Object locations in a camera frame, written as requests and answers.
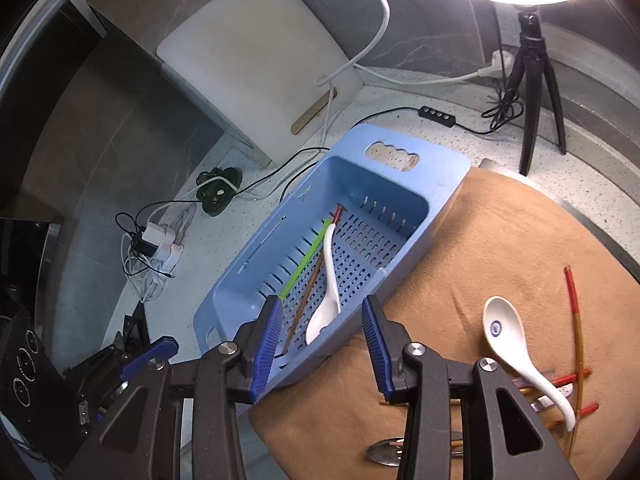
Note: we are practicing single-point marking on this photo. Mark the blue plastic drainer basket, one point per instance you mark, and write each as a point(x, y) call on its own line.
point(400, 180)

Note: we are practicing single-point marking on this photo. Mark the white spoon with blue print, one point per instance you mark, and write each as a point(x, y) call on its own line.
point(500, 325)

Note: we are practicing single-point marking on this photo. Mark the black charger plug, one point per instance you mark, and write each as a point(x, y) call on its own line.
point(144, 245)

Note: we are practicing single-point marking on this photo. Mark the dark glass panel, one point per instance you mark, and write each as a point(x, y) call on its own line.
point(25, 255)

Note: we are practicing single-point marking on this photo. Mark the brown cloth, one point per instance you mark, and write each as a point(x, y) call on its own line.
point(450, 260)

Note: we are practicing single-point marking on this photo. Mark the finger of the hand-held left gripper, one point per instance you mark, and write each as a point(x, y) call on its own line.
point(150, 355)
point(135, 327)

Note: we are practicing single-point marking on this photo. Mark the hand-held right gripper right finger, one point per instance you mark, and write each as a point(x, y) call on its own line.
point(375, 350)

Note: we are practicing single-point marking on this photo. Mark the plain white ceramic spoon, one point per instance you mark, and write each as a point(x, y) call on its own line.
point(322, 317)

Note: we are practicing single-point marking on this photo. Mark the white cutting board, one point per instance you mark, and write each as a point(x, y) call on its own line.
point(250, 60)

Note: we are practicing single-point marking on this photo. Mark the white power strip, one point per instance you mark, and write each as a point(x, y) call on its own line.
point(167, 250)

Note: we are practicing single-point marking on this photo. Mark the black tripod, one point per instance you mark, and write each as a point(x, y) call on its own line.
point(532, 60)

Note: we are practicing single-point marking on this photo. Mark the brown chopstick with red end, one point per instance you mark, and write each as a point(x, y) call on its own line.
point(302, 305)
point(570, 377)

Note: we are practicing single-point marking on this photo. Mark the green chopstick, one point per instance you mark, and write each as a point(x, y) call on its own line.
point(305, 260)

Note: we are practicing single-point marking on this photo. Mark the red and yellow chopstick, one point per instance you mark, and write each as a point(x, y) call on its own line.
point(579, 340)

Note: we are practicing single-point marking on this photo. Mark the metal spoon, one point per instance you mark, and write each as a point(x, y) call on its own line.
point(385, 452)

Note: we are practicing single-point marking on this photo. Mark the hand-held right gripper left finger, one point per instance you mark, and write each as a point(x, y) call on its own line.
point(265, 345)

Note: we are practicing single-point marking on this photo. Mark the metal fork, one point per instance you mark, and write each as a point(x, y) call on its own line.
point(564, 389)

